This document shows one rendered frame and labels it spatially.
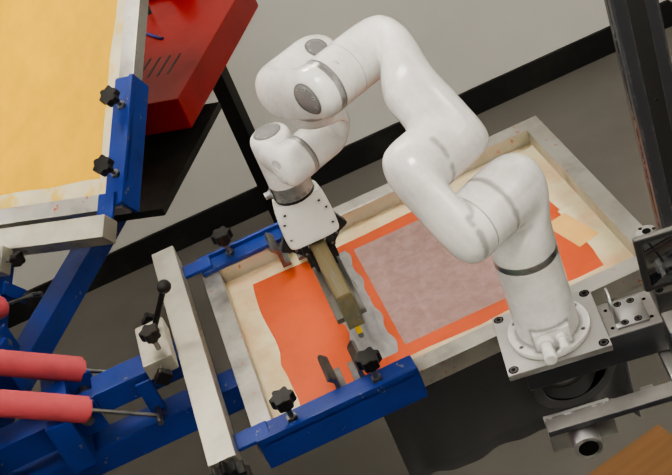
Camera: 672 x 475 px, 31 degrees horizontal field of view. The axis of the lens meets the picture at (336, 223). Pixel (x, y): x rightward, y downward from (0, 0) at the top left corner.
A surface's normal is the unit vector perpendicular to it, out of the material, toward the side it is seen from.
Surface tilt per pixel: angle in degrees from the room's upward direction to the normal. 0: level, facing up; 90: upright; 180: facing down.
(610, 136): 0
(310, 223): 90
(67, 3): 32
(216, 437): 0
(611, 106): 0
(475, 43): 90
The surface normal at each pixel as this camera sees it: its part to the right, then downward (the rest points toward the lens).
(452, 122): 0.20, -0.48
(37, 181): -0.39, -0.32
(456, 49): 0.26, 0.49
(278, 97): -0.71, 0.54
